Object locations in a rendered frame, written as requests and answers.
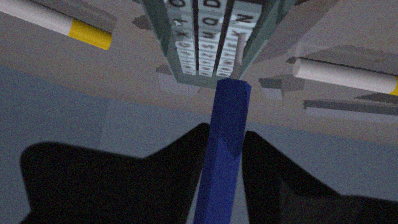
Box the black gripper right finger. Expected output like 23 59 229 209
242 131 398 224

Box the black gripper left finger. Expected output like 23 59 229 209
20 123 210 224

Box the blue stylus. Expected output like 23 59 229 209
193 34 251 224

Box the white cylinder with yellow tip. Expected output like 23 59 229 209
293 59 398 96
0 0 112 50

